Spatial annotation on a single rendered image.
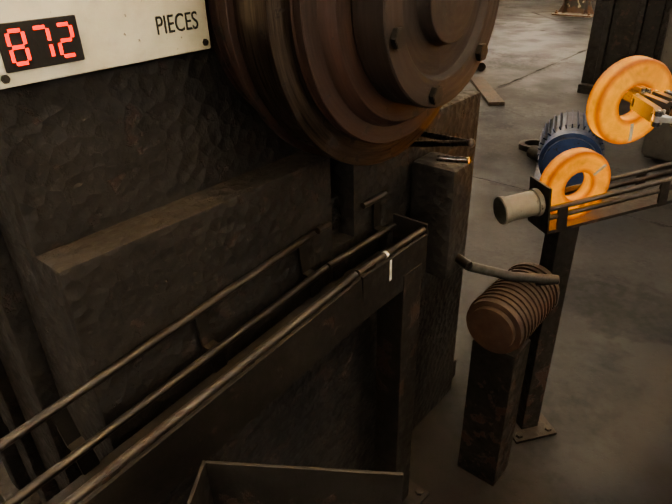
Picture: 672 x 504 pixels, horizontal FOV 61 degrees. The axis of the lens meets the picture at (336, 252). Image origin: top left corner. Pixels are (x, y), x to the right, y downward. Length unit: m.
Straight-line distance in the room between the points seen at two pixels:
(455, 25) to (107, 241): 0.51
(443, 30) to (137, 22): 0.36
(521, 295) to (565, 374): 0.70
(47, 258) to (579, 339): 1.68
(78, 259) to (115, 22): 0.26
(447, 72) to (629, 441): 1.21
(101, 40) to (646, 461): 1.53
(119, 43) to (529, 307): 0.89
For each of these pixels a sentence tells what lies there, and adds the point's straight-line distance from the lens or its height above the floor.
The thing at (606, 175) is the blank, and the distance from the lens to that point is 1.34.
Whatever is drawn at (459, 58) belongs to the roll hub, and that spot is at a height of 1.03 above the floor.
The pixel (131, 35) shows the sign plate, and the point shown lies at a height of 1.09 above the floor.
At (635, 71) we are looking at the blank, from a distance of 1.14.
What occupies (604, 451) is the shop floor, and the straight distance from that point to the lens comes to 1.70.
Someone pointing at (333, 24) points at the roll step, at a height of 1.10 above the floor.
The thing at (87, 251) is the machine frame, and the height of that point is 0.87.
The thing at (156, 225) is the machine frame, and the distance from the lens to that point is 0.74.
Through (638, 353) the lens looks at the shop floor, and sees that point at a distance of 2.06.
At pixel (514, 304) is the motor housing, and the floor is 0.52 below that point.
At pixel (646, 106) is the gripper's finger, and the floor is 0.93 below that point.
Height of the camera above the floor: 1.19
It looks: 30 degrees down
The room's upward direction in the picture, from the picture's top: 2 degrees counter-clockwise
